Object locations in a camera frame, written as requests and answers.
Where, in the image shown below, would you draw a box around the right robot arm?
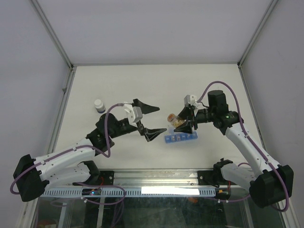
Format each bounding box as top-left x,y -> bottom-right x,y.
175,90 -> 294,208

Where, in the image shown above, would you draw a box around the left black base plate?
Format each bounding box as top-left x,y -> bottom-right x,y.
82,170 -> 114,186

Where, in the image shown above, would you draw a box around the right aluminium frame post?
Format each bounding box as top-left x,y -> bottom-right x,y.
237,0 -> 280,68

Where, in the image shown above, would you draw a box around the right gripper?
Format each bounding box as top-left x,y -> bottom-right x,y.
173,105 -> 216,134

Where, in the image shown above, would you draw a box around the white capped pill bottle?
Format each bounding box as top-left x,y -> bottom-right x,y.
94,99 -> 106,114

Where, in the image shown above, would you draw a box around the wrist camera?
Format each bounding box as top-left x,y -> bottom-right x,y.
184,95 -> 199,107
123,103 -> 143,127

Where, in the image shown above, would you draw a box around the left aluminium frame post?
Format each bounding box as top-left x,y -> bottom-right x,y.
29,0 -> 74,69

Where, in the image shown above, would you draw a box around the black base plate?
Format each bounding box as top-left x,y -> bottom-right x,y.
197,170 -> 228,188
82,170 -> 114,186

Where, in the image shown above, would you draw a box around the clear bottle orange pills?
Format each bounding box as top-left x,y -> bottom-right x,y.
169,115 -> 185,128

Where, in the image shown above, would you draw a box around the grey slotted cable duct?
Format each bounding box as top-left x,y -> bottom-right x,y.
41,187 -> 216,198

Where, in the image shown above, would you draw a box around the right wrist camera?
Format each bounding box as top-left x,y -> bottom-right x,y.
184,95 -> 199,107

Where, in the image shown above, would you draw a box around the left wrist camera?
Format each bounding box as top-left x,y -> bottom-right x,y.
123,103 -> 143,127

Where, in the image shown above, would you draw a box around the blue weekly pill organizer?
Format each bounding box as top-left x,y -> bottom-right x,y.
164,128 -> 198,144

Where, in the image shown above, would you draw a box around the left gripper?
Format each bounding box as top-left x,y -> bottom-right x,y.
109,100 -> 167,141

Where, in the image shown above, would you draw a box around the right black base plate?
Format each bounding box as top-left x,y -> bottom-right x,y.
197,170 -> 228,188

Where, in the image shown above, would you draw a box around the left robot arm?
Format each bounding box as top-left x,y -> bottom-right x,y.
9,99 -> 166,202

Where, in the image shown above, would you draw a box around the aluminium mounting rail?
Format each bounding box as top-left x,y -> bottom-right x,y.
29,168 -> 240,190

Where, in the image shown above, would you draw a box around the aluminium frame post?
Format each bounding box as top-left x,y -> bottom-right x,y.
237,0 -> 280,68
29,0 -> 74,69

